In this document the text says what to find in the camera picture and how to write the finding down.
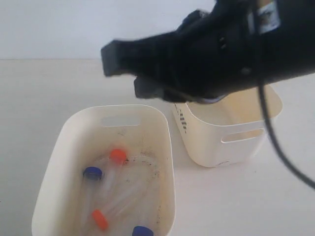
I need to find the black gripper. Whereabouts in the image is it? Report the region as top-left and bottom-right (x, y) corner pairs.
(100, 9), (246, 102)

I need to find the orange-capped tube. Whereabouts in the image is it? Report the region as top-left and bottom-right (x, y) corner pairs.
(91, 181), (148, 231)
(102, 149), (127, 195)

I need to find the blue-capped tube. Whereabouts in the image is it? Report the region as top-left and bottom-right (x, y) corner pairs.
(81, 166), (102, 226)
(132, 226), (154, 236)

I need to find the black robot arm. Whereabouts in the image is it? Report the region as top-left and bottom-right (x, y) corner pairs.
(101, 0), (315, 104)

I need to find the large cream plastic bin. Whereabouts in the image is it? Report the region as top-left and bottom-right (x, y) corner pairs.
(31, 105), (176, 236)

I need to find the black cable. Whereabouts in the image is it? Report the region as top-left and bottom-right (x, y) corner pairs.
(251, 0), (315, 190)

